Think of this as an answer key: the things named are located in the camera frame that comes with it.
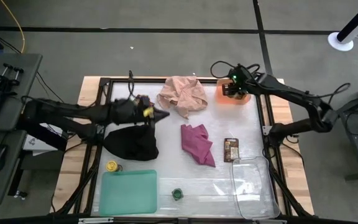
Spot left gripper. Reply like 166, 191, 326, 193
109, 99, 170, 126

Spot yellow small cup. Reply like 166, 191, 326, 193
106, 160, 123, 173

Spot orange plastic bin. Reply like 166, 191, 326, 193
215, 78, 252, 106

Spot pale pink cloth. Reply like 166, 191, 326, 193
156, 75, 209, 119

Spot black cloth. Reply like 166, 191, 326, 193
103, 123, 160, 162

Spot magenta cloth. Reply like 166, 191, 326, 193
180, 123, 216, 168

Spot brown foil spice packet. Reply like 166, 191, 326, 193
223, 138, 240, 164

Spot teal plastic bin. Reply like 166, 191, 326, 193
98, 169, 158, 217

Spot white round-base stand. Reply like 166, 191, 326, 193
327, 0, 358, 52

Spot clear plastic bin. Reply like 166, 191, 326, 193
231, 156, 282, 220

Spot white paper sheet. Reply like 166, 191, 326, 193
22, 123, 64, 156

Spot dark grey desk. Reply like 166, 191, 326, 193
0, 52, 43, 208

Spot black clamp stand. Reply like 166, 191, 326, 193
0, 63, 24, 93

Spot black cable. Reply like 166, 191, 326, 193
210, 60, 260, 79
127, 70, 135, 100
327, 82, 351, 102
35, 71, 65, 104

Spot black aluminium frame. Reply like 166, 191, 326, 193
54, 76, 310, 224

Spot yellow cable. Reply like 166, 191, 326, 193
0, 0, 26, 54

